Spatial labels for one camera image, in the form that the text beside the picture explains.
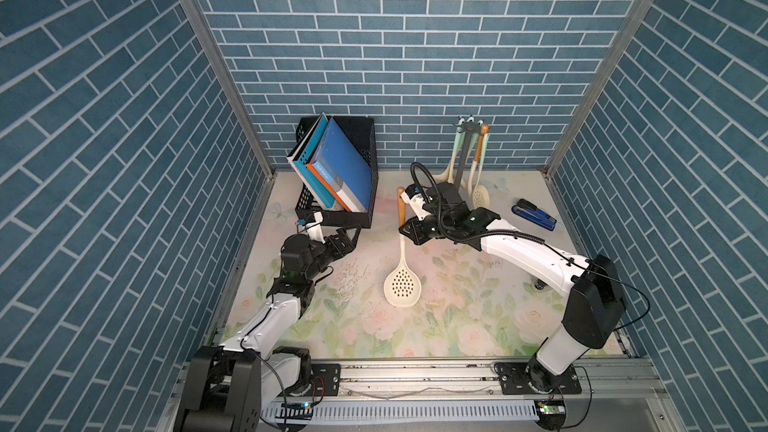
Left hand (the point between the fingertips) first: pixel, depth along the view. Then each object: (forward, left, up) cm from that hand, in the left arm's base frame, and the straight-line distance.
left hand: (359, 232), depth 82 cm
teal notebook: (+17, +18, +11) cm, 28 cm away
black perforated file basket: (+36, +2, +6) cm, 36 cm away
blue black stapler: (+19, -58, -13) cm, 62 cm away
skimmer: (+19, -26, +4) cm, 33 cm away
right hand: (0, -12, +1) cm, 12 cm away
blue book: (+35, +10, -6) cm, 37 cm away
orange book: (+15, +6, -1) cm, 16 cm away
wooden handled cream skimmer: (-10, -12, -12) cm, 20 cm away
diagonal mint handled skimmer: (+16, -37, -2) cm, 40 cm away
